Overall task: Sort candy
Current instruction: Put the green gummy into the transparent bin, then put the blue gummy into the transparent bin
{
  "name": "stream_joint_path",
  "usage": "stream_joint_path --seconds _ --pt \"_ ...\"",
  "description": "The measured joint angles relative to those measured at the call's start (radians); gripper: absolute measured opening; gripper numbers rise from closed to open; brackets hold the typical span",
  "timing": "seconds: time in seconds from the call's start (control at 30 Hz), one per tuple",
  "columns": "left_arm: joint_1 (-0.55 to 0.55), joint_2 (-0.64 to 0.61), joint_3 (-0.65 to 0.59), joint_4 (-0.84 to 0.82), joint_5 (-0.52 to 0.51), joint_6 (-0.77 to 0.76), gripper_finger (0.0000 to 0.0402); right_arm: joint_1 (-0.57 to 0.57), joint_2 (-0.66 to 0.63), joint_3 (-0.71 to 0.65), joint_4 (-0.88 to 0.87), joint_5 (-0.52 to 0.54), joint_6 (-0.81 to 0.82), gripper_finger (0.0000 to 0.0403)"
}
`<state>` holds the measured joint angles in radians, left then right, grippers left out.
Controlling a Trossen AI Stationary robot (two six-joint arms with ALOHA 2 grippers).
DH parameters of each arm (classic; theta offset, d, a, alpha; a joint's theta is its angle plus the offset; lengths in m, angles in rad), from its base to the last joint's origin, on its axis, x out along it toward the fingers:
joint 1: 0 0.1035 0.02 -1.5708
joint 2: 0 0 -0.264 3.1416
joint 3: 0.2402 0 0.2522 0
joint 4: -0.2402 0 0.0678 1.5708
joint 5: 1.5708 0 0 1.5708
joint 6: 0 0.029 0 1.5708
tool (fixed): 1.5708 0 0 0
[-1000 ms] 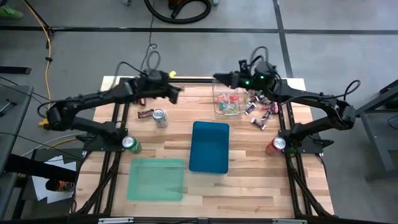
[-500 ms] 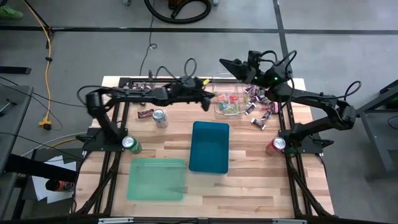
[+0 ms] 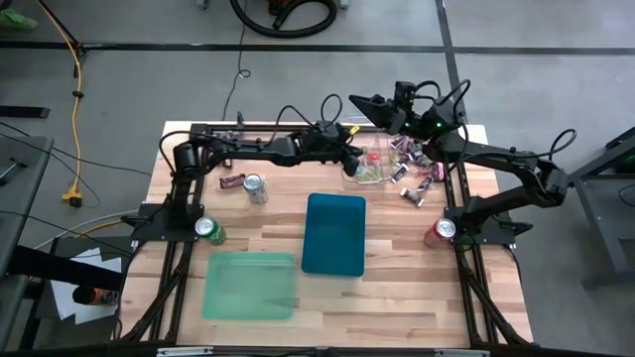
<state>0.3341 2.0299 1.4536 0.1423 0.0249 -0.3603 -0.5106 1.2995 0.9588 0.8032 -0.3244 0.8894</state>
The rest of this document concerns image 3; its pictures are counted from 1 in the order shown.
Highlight black flat floor bar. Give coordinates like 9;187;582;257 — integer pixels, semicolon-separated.
0;105;51;120

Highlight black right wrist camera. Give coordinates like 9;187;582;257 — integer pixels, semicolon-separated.
394;81;417;108

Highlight black aluminium table frame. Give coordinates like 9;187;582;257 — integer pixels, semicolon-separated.
112;121;536;357

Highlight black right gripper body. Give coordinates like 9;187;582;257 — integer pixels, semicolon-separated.
396;104;434;140

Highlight silver soda can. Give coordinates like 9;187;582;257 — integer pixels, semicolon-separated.
242;173;270;205

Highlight metal hand tool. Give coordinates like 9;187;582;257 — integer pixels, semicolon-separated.
0;157;29;187

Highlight black table leg beam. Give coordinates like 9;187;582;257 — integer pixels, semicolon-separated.
7;245;124;293

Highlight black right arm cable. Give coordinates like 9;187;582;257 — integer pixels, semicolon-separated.
548;128;578;161

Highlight dark teal plastic bin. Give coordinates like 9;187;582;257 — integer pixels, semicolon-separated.
301;192;367;278

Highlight light green plastic bin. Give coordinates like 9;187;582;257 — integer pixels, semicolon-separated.
200;251;298;321

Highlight thin black floor cable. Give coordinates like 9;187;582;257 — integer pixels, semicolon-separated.
220;0;253;123

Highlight red soda can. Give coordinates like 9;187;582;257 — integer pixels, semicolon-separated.
424;217;457;249

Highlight person's foot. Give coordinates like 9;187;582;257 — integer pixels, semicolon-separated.
0;8;39;30

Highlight white floor cable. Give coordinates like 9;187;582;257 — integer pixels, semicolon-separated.
34;210;141;249

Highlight yellow extension cord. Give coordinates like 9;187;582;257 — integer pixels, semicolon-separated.
37;0;125;239

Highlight silver metal bracket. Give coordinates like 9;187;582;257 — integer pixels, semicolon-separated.
434;348;492;357
156;346;214;357

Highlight black tripod leg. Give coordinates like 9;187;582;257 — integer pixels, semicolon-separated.
37;0;103;56

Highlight black vacuum hose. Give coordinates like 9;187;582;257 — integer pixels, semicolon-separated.
228;0;339;40

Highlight green soda can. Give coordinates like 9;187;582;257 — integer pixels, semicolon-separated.
193;215;228;247

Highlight grey metal stand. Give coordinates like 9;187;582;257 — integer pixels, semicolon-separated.
555;126;635;289

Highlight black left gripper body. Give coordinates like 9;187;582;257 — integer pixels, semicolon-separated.
307;121;361;161

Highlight white paper sheets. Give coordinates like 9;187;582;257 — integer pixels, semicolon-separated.
49;247;123;326

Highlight grey side table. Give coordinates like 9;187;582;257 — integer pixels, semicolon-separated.
0;133;55;348

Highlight clear plastic container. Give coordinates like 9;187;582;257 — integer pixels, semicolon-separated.
339;114;398;192

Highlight orange and black bottle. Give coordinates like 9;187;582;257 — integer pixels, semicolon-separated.
71;286;120;307

